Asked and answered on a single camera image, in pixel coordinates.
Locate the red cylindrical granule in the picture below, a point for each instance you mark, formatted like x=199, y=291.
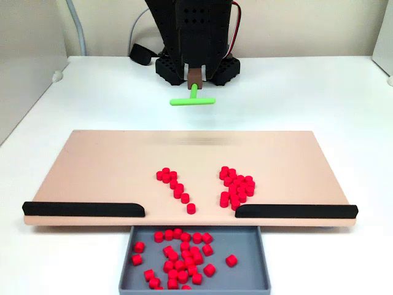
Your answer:
x=227, y=181
x=191, y=208
x=234, y=200
x=224, y=169
x=158, y=288
x=179, y=265
x=179, y=187
x=243, y=186
x=172, y=255
x=196, y=278
x=232, y=194
x=231, y=172
x=185, y=246
x=137, y=259
x=247, y=179
x=178, y=193
x=149, y=274
x=250, y=184
x=186, y=254
x=225, y=196
x=207, y=237
x=188, y=261
x=186, y=288
x=172, y=284
x=158, y=236
x=185, y=237
x=166, y=178
x=172, y=274
x=166, y=171
x=169, y=234
x=195, y=250
x=242, y=198
x=138, y=246
x=232, y=188
x=235, y=206
x=224, y=202
x=209, y=270
x=223, y=175
x=207, y=249
x=249, y=191
x=167, y=250
x=240, y=191
x=185, y=198
x=192, y=269
x=236, y=183
x=177, y=233
x=198, y=258
x=173, y=183
x=182, y=276
x=172, y=175
x=154, y=282
x=239, y=179
x=231, y=260
x=159, y=175
x=197, y=238
x=168, y=266

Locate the small white plastic piece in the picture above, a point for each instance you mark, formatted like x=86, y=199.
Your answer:
x=57, y=77

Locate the beige flat board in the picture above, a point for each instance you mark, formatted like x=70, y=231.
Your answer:
x=92, y=169

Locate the grey shallow tray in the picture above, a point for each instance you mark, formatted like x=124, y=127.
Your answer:
x=245, y=276

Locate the black guide rail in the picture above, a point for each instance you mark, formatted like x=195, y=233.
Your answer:
x=76, y=209
x=291, y=211

